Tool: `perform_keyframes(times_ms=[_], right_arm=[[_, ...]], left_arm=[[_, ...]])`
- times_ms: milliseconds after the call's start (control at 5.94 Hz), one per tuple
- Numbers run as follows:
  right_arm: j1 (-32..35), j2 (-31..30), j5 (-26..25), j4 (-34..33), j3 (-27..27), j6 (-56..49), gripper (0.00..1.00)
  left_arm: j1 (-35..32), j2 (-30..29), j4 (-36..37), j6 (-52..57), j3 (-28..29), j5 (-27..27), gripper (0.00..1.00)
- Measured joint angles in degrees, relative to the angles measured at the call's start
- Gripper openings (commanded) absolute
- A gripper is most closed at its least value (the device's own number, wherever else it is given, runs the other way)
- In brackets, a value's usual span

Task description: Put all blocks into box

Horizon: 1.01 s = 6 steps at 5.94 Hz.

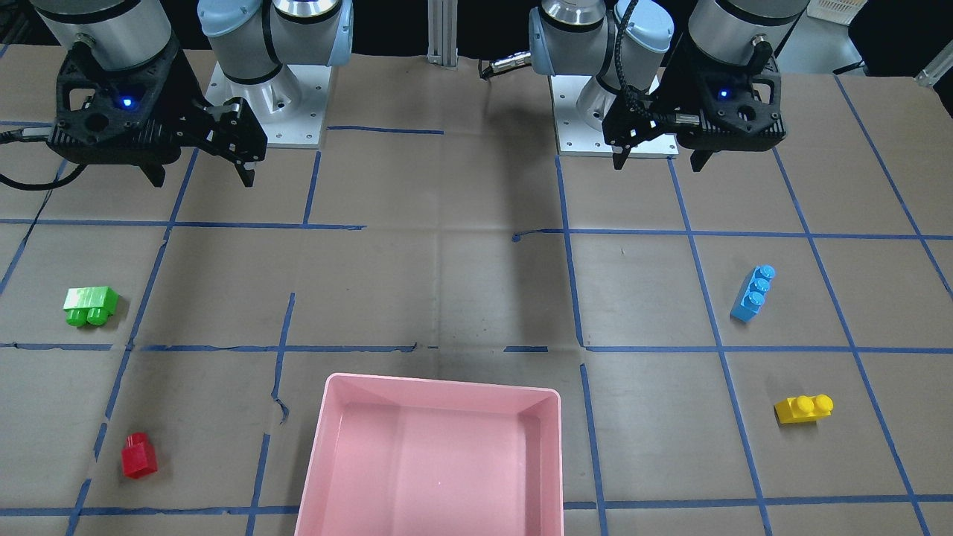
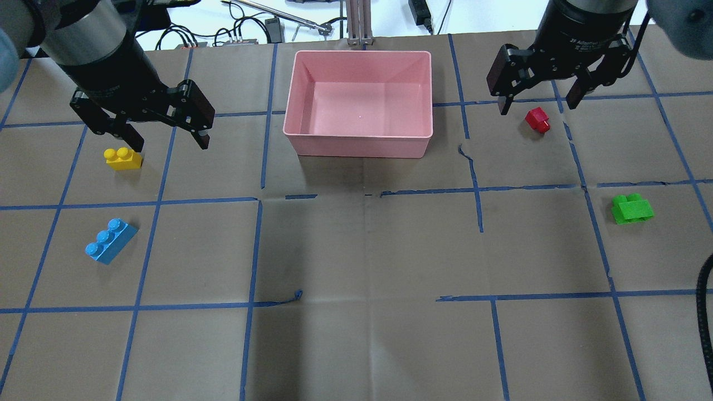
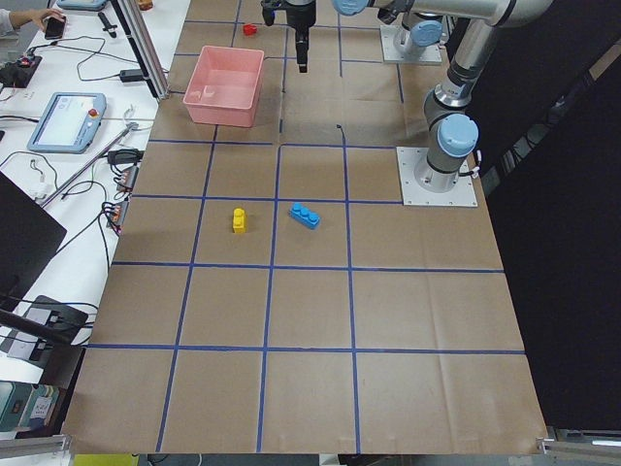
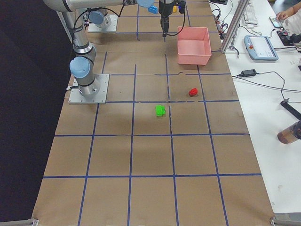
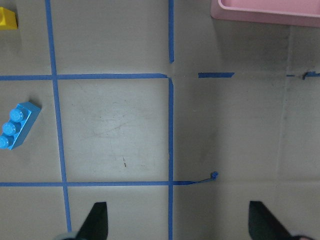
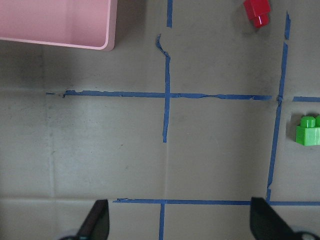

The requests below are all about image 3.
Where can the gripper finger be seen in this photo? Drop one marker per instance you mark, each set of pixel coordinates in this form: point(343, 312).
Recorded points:
point(302, 49)

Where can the red small block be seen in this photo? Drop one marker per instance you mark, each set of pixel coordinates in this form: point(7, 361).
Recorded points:
point(249, 29)

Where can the blue three-stud block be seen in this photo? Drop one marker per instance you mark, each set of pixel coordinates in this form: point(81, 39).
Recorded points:
point(304, 215)

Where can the yellow block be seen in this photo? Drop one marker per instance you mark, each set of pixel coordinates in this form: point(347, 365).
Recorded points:
point(239, 221)

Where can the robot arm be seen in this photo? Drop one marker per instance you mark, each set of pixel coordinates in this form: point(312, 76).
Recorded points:
point(453, 136)
point(424, 29)

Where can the pink plastic box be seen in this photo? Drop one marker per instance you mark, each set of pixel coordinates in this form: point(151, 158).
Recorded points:
point(225, 86)

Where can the person hand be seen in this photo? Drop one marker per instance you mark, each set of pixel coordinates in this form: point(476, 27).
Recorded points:
point(13, 20)

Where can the black power adapter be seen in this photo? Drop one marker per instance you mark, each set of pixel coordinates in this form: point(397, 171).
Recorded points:
point(131, 75)

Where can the black smartphone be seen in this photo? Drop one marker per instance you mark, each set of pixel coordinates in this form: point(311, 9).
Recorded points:
point(54, 28)

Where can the blue teach pendant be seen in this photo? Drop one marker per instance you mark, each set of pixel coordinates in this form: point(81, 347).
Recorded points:
point(69, 123)

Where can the black monitor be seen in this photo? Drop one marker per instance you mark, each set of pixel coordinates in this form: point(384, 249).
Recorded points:
point(29, 239)

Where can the black monitor stand base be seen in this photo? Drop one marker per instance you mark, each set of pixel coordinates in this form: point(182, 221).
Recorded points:
point(46, 323)

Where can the aluminium frame post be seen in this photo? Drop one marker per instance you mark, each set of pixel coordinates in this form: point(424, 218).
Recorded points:
point(131, 21)

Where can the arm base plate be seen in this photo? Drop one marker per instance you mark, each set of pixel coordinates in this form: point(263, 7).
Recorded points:
point(398, 48)
point(422, 186)

